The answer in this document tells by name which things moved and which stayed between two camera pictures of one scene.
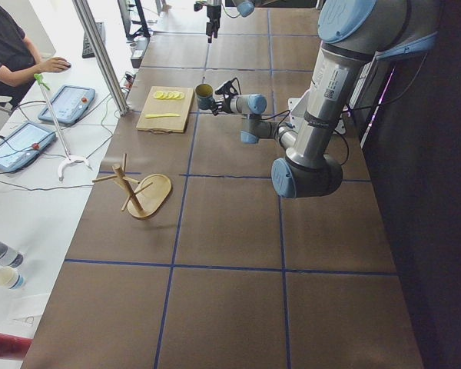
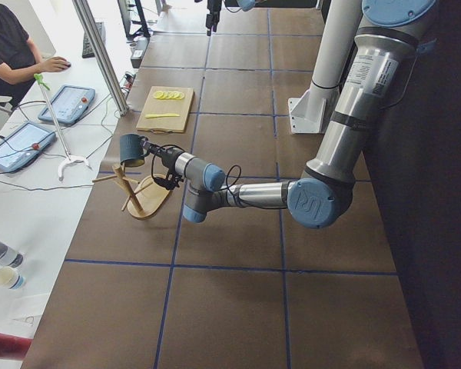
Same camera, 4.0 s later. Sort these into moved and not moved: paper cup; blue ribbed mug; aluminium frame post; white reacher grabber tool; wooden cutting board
Moved: blue ribbed mug
Not moved: wooden cutting board; paper cup; aluminium frame post; white reacher grabber tool
